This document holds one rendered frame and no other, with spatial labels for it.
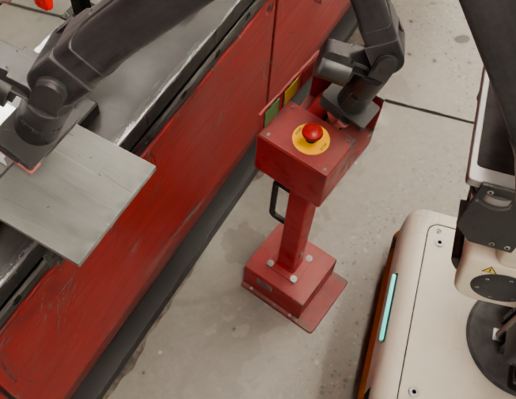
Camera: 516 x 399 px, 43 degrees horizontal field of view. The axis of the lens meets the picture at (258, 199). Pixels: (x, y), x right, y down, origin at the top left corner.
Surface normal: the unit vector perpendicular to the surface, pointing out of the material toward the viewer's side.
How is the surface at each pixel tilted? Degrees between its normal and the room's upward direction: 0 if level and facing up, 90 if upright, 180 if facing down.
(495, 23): 86
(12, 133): 27
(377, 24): 69
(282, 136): 0
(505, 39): 86
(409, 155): 0
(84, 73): 86
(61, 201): 0
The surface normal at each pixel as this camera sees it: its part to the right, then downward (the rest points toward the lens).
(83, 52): -0.04, 0.67
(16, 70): 0.50, -0.43
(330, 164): 0.05, -0.49
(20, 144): 0.43, -0.22
